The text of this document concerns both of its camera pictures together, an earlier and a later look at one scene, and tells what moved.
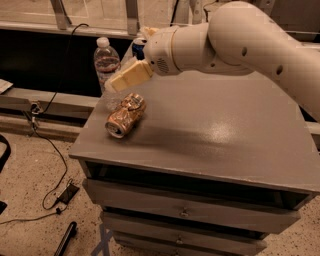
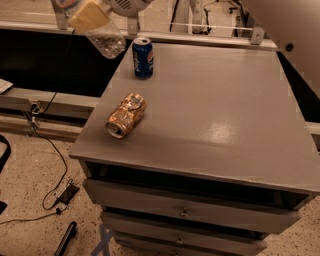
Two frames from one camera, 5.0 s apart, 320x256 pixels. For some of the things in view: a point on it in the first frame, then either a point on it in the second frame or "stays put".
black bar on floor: x=70 y=234 stays put
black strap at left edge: x=7 y=152 stays put
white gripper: x=159 y=50 -> x=128 y=6
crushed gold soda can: x=124 y=115 stays put
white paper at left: x=4 y=85 stays put
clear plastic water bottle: x=106 y=61 -> x=106 y=39
